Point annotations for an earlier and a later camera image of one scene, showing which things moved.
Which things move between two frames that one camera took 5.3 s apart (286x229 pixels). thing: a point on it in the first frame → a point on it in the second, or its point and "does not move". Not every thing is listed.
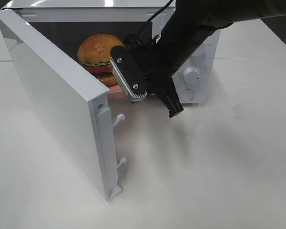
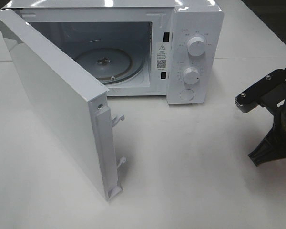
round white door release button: [187, 94] does not move
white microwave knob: [191, 76] does not move
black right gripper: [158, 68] → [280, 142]
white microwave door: [77, 101] does not move
